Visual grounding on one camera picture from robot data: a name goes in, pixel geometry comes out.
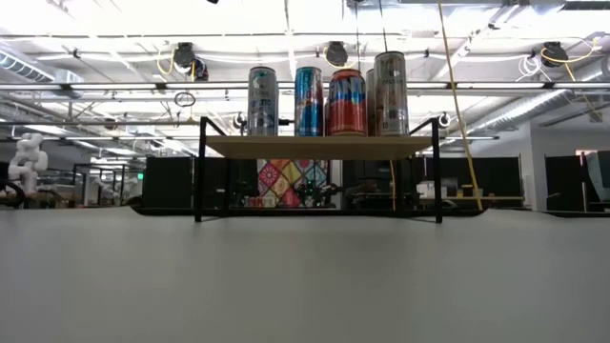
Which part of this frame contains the Red Bull sugarfree can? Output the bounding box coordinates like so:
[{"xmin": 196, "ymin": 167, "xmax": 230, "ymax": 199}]
[{"xmin": 294, "ymin": 67, "xmax": 324, "ymax": 138}]

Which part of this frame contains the red Fanta strawberry can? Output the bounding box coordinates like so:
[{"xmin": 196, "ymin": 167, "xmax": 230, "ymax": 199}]
[{"xmin": 325, "ymin": 69, "xmax": 368, "ymax": 138}]

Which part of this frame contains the white Celsius Arctic can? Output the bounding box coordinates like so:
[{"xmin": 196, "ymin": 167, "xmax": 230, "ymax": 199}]
[{"xmin": 247, "ymin": 66, "xmax": 280, "ymax": 138}]

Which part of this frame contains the colourful patterned panel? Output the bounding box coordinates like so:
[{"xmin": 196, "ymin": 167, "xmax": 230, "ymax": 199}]
[{"xmin": 256, "ymin": 158, "xmax": 331, "ymax": 210}]

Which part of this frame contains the black cabinet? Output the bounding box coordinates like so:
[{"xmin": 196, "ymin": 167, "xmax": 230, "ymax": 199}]
[{"xmin": 341, "ymin": 159, "xmax": 402, "ymax": 212}]

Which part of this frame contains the long ceiling light strip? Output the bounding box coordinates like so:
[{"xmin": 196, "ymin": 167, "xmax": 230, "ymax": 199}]
[{"xmin": 0, "ymin": 80, "xmax": 610, "ymax": 91}]

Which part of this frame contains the black partition panel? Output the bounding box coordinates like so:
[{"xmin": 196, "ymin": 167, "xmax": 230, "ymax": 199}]
[
  {"xmin": 409, "ymin": 156, "xmax": 523, "ymax": 211},
  {"xmin": 544, "ymin": 154, "xmax": 588, "ymax": 212},
  {"xmin": 141, "ymin": 156, "xmax": 230, "ymax": 213}
]

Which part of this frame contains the long wooden bench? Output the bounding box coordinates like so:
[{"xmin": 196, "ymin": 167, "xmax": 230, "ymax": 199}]
[{"xmin": 418, "ymin": 193, "xmax": 525, "ymax": 202}]

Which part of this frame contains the wooden shelf black frame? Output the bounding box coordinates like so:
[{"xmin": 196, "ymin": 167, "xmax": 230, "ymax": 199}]
[{"xmin": 193, "ymin": 115, "xmax": 443, "ymax": 224}]

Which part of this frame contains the yellow hanging cord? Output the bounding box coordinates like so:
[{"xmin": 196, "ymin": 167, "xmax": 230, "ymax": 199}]
[
  {"xmin": 389, "ymin": 159, "xmax": 397, "ymax": 212},
  {"xmin": 437, "ymin": 0, "xmax": 485, "ymax": 212}
]

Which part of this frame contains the black ceiling cord reel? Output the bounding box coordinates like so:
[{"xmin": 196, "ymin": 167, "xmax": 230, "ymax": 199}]
[
  {"xmin": 172, "ymin": 41, "xmax": 197, "ymax": 69},
  {"xmin": 540, "ymin": 41, "xmax": 568, "ymax": 68},
  {"xmin": 325, "ymin": 40, "xmax": 350, "ymax": 68}
]

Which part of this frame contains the black hanging ring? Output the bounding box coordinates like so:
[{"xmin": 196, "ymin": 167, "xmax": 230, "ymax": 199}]
[{"xmin": 173, "ymin": 91, "xmax": 197, "ymax": 109}]

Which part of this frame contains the white ribbed air duct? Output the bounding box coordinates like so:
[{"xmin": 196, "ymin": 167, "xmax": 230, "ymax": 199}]
[{"xmin": 469, "ymin": 56, "xmax": 610, "ymax": 134}]

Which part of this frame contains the ceiling air duct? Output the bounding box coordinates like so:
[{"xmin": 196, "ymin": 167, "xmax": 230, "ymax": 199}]
[{"xmin": 0, "ymin": 50, "xmax": 85, "ymax": 87}]

